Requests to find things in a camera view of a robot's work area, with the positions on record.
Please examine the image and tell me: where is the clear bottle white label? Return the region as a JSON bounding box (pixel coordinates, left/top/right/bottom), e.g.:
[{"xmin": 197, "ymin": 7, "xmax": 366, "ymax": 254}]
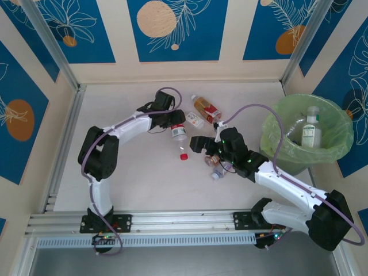
[{"xmin": 185, "ymin": 112, "xmax": 205, "ymax": 129}]

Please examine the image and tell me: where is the clear bottle red cap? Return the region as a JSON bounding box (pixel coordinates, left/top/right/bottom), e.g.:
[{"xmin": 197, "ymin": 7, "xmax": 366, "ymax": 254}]
[{"xmin": 171, "ymin": 123, "xmax": 190, "ymax": 161}]

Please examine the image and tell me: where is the brown coffee drink bottle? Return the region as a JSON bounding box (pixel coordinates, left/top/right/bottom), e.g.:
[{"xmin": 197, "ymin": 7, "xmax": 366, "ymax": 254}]
[{"xmin": 204, "ymin": 154, "xmax": 221, "ymax": 168}]

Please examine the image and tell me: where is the clear bottle blue label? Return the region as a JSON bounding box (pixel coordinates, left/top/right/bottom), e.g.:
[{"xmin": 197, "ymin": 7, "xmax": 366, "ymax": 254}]
[{"xmin": 211, "ymin": 162, "xmax": 233, "ymax": 181}]

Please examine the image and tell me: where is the clear bottle green cap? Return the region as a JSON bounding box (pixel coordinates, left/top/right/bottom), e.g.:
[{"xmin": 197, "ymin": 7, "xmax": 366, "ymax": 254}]
[{"xmin": 301, "ymin": 106, "xmax": 323, "ymax": 149}]

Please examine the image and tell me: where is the grey metal bin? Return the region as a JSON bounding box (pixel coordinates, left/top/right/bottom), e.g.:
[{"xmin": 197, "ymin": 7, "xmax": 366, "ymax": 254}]
[{"xmin": 258, "ymin": 145, "xmax": 313, "ymax": 177}]

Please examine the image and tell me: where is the green-lined trash bin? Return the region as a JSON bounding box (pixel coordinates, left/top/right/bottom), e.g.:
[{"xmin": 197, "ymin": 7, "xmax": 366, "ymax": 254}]
[{"xmin": 260, "ymin": 94, "xmax": 355, "ymax": 165}]

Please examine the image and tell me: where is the amber tea bottle red label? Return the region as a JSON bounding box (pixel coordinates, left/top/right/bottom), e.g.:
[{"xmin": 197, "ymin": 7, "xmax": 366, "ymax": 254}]
[{"xmin": 191, "ymin": 94, "xmax": 223, "ymax": 125}]

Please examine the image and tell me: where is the small electronics board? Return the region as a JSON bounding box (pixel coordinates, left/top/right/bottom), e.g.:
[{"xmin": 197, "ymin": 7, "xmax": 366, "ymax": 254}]
[
  {"xmin": 255, "ymin": 227, "xmax": 288, "ymax": 250},
  {"xmin": 91, "ymin": 233, "xmax": 119, "ymax": 246}
]

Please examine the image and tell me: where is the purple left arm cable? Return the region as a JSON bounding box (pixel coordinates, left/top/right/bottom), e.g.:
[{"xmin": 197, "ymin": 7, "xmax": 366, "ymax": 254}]
[{"xmin": 81, "ymin": 87, "xmax": 183, "ymax": 256}]

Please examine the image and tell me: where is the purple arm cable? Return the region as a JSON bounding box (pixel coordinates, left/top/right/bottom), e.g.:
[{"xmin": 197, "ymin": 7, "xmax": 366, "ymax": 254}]
[
  {"xmin": 221, "ymin": 103, "xmax": 363, "ymax": 246},
  {"xmin": 81, "ymin": 87, "xmax": 183, "ymax": 256}
]

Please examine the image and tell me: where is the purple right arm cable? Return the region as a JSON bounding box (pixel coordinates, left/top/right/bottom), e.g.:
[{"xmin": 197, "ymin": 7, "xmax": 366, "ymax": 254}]
[{"xmin": 221, "ymin": 103, "xmax": 363, "ymax": 246}]

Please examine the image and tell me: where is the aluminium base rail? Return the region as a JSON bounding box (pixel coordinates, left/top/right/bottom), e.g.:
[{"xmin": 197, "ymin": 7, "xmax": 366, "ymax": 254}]
[{"xmin": 24, "ymin": 207, "xmax": 344, "ymax": 237}]

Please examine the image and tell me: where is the blue floral wall panel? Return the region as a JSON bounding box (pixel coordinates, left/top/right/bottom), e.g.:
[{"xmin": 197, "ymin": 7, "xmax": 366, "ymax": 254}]
[
  {"xmin": 0, "ymin": 41, "xmax": 50, "ymax": 185},
  {"xmin": 298, "ymin": 0, "xmax": 354, "ymax": 78},
  {"xmin": 28, "ymin": 0, "xmax": 116, "ymax": 64},
  {"xmin": 0, "ymin": 5, "xmax": 60, "ymax": 83},
  {"xmin": 243, "ymin": 0, "xmax": 320, "ymax": 61},
  {"xmin": 312, "ymin": 20, "xmax": 368, "ymax": 178},
  {"xmin": 127, "ymin": 0, "xmax": 229, "ymax": 63}
]

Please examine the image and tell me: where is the grey slotted cable duct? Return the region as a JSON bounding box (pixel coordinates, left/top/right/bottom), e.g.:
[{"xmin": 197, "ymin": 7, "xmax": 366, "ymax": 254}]
[{"xmin": 36, "ymin": 232, "xmax": 257, "ymax": 248}]

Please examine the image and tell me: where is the aluminium frame post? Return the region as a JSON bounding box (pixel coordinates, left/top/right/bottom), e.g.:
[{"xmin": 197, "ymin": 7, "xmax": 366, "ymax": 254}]
[
  {"xmin": 21, "ymin": 0, "xmax": 81, "ymax": 90},
  {"xmin": 280, "ymin": 0, "xmax": 336, "ymax": 84}
]

